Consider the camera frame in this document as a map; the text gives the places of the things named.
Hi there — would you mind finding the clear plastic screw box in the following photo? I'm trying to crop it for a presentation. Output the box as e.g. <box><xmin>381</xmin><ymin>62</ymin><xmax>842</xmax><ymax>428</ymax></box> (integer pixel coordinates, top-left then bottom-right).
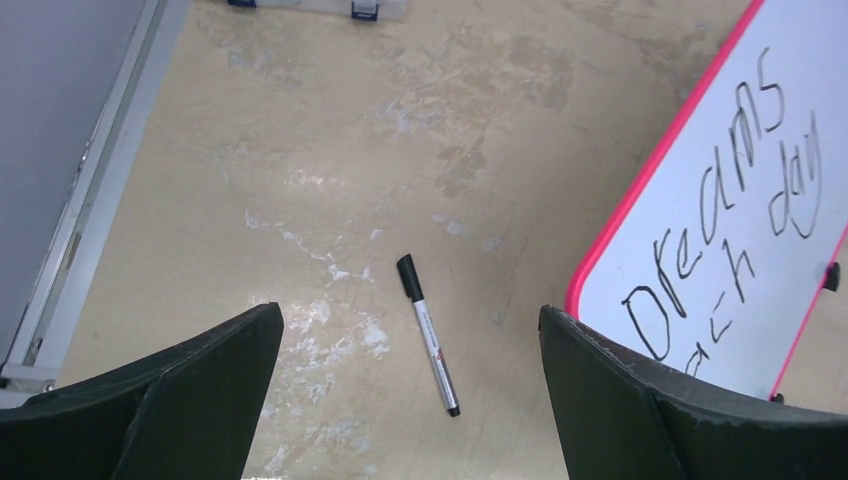
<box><xmin>226</xmin><ymin>0</ymin><xmax>408</xmax><ymax>22</ymax></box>

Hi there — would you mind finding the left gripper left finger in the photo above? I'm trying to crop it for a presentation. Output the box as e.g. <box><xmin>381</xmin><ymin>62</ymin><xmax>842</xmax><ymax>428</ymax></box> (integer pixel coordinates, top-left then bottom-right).
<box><xmin>1</xmin><ymin>303</ymin><xmax>284</xmax><ymax>479</ymax></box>

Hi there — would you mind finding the aluminium frame rail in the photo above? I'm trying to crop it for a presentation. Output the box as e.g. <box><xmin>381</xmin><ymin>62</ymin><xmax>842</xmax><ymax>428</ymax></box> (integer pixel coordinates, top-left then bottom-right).
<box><xmin>1</xmin><ymin>1</ymin><xmax>189</xmax><ymax>409</ymax></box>

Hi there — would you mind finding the black marker cap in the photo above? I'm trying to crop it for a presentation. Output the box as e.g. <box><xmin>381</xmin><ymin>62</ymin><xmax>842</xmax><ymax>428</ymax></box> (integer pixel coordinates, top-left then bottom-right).
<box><xmin>396</xmin><ymin>254</ymin><xmax>424</xmax><ymax>303</ymax></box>

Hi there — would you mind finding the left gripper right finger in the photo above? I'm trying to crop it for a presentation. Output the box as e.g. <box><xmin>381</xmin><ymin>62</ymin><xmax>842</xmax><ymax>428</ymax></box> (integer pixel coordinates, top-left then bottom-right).
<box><xmin>538</xmin><ymin>305</ymin><xmax>847</xmax><ymax>479</ymax></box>

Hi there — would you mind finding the red framed whiteboard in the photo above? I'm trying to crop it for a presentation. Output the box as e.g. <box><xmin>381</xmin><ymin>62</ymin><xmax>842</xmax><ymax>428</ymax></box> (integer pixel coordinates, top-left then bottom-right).
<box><xmin>564</xmin><ymin>1</ymin><xmax>847</xmax><ymax>399</ymax></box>

